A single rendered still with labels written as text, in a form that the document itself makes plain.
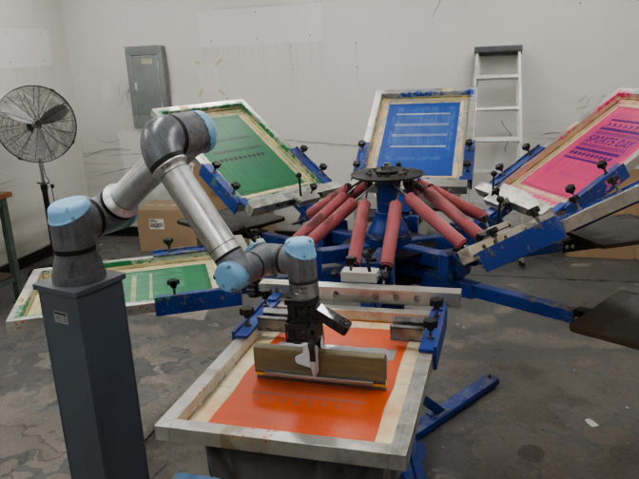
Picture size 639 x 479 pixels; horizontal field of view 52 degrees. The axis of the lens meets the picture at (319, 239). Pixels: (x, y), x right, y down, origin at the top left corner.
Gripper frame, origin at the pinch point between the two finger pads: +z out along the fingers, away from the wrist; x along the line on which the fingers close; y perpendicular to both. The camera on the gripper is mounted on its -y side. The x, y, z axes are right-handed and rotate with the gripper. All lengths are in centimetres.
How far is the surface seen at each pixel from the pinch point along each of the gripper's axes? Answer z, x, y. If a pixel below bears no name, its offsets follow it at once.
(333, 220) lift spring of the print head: -16, -92, 18
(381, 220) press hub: -12, -107, 2
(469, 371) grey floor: 103, -198, -25
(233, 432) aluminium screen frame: 0.4, 31.6, 11.4
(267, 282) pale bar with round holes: -5, -50, 32
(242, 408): 4.0, 15.4, 16.0
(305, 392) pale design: 4.6, 4.8, 2.8
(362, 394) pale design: 5.1, 3.5, -12.0
